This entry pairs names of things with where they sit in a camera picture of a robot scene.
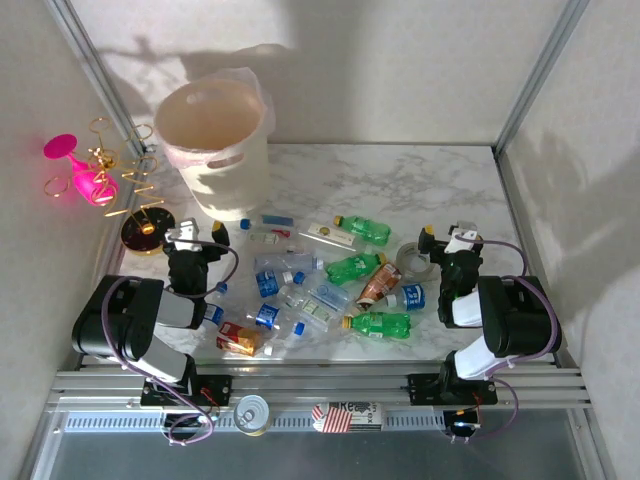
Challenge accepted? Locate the small blue label bottle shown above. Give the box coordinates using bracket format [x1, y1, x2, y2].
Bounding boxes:
[385, 283, 427, 312]

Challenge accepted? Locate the green plastic bottle yellow cap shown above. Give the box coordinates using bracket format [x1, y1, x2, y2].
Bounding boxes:
[342, 311, 413, 341]
[325, 252, 389, 282]
[333, 214, 392, 247]

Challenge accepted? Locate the brown label plastic bottle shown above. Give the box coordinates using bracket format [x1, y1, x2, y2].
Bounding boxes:
[355, 263, 403, 309]

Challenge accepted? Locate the blue label bottle white cap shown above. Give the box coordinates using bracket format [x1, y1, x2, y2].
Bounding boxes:
[255, 270, 294, 300]

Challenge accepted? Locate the clear crushed bottle white cap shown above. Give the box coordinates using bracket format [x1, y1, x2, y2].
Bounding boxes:
[253, 251, 325, 275]

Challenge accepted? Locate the red yellow snack packet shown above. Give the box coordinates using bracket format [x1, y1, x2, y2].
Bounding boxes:
[215, 321, 275, 358]

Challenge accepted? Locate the clear bottle green white label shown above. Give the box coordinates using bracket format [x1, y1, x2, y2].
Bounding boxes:
[276, 288, 334, 334]

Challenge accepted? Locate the white plastic bin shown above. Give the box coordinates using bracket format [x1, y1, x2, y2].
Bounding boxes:
[153, 78, 271, 222]

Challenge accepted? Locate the white tape roll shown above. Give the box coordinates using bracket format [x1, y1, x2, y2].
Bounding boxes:
[396, 242, 437, 281]

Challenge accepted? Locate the pink wine glass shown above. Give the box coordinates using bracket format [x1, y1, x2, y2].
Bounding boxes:
[42, 133, 121, 207]

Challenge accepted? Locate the tin can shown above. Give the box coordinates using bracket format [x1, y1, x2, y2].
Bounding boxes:
[232, 394, 273, 438]

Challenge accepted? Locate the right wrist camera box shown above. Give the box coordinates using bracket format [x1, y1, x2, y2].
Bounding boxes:
[446, 219, 485, 255]

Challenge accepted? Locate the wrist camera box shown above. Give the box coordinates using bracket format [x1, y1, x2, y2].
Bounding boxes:
[446, 219, 485, 255]
[163, 217, 202, 254]

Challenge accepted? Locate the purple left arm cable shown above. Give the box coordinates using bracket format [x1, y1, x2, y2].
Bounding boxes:
[101, 239, 240, 447]

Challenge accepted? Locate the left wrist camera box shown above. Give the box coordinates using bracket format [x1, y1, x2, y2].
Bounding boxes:
[163, 217, 202, 254]

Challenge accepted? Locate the gold wire glass rack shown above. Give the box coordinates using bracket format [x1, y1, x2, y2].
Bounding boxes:
[43, 117, 180, 257]

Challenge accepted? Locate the aluminium side rail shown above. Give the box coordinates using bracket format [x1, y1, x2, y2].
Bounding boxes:
[82, 147, 151, 371]

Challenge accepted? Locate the aluminium mounting rail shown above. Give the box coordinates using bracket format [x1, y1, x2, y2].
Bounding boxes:
[42, 364, 594, 414]

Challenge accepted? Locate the slotted grey cable duct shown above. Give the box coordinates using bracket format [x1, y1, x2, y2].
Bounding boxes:
[64, 410, 451, 434]

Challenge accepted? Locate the aluminium frame post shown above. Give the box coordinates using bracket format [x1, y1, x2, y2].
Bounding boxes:
[492, 0, 592, 154]
[43, 0, 154, 154]

